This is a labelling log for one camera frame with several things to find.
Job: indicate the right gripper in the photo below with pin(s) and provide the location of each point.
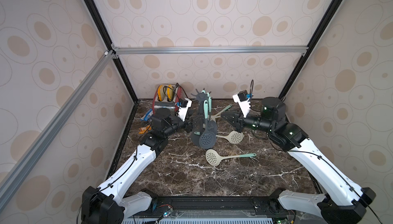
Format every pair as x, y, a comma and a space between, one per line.
240, 122

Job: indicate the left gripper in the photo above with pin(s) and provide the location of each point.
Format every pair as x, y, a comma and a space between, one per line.
187, 126

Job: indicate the grey utensil rack stand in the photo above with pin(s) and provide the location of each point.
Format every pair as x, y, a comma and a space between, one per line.
200, 98

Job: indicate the grey skimmer front side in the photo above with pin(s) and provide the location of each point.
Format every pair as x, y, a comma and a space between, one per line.
196, 122

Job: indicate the grey skimmer teal handle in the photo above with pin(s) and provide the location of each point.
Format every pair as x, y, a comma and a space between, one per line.
209, 105

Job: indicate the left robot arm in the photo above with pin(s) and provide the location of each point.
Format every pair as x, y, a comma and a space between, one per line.
107, 204

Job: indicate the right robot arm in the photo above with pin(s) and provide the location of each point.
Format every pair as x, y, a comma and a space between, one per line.
344, 202

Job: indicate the red chrome toaster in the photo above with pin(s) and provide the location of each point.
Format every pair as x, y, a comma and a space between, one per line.
172, 106

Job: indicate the right yellow toast slice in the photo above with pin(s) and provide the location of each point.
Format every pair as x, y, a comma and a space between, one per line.
170, 93

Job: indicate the yellow toast slice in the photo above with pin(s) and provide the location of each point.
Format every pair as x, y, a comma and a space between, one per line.
161, 93
170, 93

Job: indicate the blue snack packet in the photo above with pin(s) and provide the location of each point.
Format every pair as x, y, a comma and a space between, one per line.
147, 115

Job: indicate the left yellow toast slice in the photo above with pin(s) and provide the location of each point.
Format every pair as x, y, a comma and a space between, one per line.
161, 93

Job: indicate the orange snack packet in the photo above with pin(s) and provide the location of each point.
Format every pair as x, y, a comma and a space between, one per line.
143, 130

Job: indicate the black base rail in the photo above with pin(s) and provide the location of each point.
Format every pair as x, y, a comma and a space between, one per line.
260, 205

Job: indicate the back aluminium rail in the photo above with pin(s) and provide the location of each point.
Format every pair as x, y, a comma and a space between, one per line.
209, 50

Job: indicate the aluminium rail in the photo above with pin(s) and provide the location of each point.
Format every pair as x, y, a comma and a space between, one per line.
209, 50
28, 161

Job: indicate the left aluminium rail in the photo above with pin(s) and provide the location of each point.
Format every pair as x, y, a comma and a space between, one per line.
28, 161

